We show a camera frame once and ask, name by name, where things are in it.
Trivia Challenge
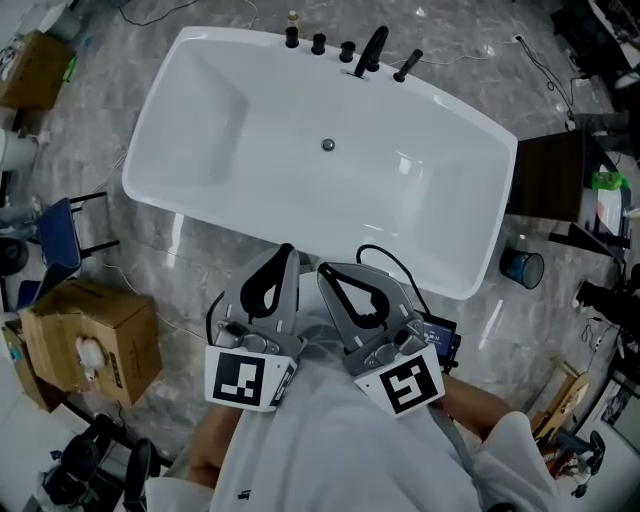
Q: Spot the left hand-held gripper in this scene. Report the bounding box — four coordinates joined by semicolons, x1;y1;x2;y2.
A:
204;243;307;414

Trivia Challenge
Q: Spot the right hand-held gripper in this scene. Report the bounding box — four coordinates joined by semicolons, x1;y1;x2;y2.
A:
317;263;447;419

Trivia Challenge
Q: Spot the person's right forearm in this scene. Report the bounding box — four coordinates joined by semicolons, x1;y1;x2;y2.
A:
438;373;514;445

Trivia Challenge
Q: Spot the person's left forearm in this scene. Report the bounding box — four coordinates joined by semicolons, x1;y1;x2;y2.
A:
185;402;246;489

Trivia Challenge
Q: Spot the white bathtub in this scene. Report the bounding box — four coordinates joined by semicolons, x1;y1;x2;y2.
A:
121;25;519;302

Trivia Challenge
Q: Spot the black screen device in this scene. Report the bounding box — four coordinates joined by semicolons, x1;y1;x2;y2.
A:
417;310;459;374

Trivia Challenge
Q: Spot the large printed cardboard box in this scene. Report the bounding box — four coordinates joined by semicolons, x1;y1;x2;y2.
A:
19;279;162;407

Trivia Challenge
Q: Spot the teal bucket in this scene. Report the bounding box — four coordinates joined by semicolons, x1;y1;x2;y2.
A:
499;245;545;290

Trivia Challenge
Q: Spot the white pouch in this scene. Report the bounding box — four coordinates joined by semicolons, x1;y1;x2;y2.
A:
74;335;109;381

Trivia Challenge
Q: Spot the blue chair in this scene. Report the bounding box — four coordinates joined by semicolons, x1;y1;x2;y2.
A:
17;191;122;314

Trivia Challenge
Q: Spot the dark wooden table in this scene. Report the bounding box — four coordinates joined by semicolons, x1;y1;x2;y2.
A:
504;130;640;251

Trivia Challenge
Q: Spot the black round device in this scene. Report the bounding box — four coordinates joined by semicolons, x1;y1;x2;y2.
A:
0;237;31;277

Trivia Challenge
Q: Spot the green bottle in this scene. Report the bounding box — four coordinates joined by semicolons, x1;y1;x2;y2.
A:
592;170;629;191

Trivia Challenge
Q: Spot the white waste bin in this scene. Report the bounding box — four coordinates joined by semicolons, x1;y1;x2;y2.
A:
0;128;42;172

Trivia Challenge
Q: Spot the plain cardboard box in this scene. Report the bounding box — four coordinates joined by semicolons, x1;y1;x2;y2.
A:
0;29;77;112

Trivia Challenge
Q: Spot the black tripod camera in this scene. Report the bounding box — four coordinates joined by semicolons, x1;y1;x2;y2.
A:
574;264;640;326

